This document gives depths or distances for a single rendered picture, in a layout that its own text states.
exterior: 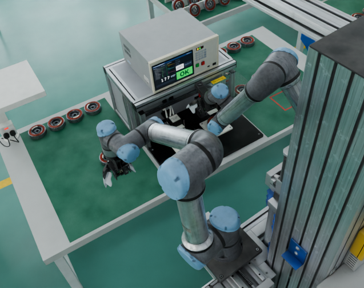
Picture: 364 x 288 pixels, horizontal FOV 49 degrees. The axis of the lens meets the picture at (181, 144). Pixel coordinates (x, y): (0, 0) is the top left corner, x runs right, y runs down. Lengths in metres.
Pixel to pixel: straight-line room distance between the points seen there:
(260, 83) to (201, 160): 0.55
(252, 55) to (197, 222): 2.00
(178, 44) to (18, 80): 0.92
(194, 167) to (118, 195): 1.16
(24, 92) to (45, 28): 3.08
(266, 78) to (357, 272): 0.77
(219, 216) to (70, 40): 3.81
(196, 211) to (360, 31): 0.69
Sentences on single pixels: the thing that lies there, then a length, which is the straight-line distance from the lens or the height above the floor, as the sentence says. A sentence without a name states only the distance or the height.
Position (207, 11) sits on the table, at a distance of 3.67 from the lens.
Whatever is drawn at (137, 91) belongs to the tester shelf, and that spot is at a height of 1.11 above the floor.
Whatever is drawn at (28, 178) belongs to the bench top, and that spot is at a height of 0.75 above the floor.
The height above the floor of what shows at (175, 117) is 0.92.
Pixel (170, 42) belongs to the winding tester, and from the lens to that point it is 2.27.
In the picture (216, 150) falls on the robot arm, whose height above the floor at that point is 1.66.
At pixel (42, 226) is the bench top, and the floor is 0.75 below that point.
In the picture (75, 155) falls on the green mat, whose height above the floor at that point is 0.75.
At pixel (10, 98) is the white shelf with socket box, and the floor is 1.20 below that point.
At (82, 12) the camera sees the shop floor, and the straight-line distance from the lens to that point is 5.52.
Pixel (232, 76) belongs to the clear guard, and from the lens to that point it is 2.42.
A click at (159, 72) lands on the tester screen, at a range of 2.19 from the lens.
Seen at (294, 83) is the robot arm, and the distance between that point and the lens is 1.72.
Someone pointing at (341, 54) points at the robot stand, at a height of 2.03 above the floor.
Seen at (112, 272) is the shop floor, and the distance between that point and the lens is 2.90.
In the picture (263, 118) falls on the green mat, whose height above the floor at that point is 0.75.
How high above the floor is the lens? 2.56
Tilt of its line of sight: 48 degrees down
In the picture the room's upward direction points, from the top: 6 degrees counter-clockwise
